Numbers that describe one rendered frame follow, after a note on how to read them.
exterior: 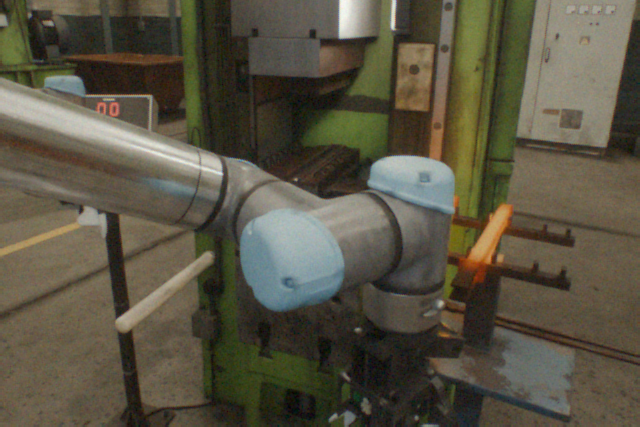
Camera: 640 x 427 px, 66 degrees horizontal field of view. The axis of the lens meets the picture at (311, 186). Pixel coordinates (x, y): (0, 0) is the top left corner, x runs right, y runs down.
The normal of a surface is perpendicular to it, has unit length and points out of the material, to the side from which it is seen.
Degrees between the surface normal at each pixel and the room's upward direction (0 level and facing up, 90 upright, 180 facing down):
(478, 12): 90
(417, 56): 90
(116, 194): 112
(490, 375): 0
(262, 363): 90
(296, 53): 90
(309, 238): 46
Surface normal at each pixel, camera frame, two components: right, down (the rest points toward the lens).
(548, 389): 0.01, -0.95
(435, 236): 0.58, 0.26
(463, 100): -0.36, 0.29
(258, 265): -0.81, 0.18
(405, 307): -0.15, 0.30
